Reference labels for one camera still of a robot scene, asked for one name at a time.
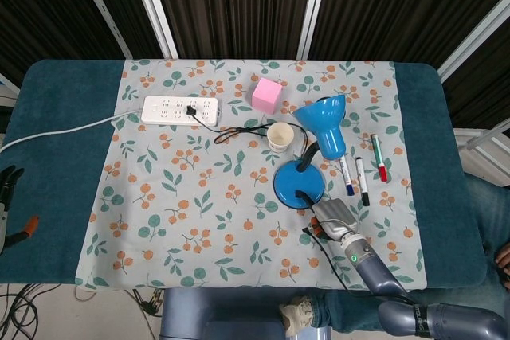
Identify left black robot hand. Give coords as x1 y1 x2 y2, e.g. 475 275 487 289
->
0 166 41 256

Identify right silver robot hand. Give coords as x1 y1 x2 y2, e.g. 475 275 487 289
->
296 191 362 244

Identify bystander bare hand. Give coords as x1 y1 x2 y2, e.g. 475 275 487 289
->
494 240 510 290

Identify blue desk lamp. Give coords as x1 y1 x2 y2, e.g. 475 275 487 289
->
273 93 348 211

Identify blue cap whiteboard marker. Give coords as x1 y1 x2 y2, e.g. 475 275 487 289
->
338 156 356 197

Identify black cap whiteboard marker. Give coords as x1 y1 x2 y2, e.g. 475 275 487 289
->
354 155 371 207

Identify blue jeans leg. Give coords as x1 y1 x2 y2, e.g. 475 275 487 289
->
309 287 404 335
463 171 510 290

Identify red cap green marker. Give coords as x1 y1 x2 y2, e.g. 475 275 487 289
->
370 133 389 183

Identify teal table cover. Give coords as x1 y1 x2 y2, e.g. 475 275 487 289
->
0 58 489 289

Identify white paper cup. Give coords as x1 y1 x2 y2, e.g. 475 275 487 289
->
265 121 296 154

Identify worn beige shoe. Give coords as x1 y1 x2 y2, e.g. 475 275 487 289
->
278 295 316 338

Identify floral orange leaf tablecloth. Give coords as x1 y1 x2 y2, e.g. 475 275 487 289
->
73 58 430 291

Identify pink foam cube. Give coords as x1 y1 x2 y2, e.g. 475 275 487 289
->
250 76 285 114

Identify blue-grey robot torso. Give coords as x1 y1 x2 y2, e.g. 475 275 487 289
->
159 287 332 340

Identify white power strip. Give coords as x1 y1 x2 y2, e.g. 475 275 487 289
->
140 95 222 127

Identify dark pleated curtain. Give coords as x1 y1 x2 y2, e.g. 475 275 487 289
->
0 0 510 126

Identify black robot hand cable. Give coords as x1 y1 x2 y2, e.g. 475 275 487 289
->
301 225 416 306

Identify white power strip cable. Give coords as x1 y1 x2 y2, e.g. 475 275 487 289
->
0 111 144 154

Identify black floor cable bundle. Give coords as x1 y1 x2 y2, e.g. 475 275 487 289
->
0 283 101 340

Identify white aluminium frame rails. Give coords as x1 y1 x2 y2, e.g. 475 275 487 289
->
453 119 510 189

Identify black power cord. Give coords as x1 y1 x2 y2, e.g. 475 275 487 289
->
194 111 310 150

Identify green floor cable plug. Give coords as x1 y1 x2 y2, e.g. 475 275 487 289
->
126 288 164 318

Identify white aluminium frame post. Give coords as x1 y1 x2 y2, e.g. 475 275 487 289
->
297 0 334 61
437 0 510 83
126 0 179 60
70 0 134 60

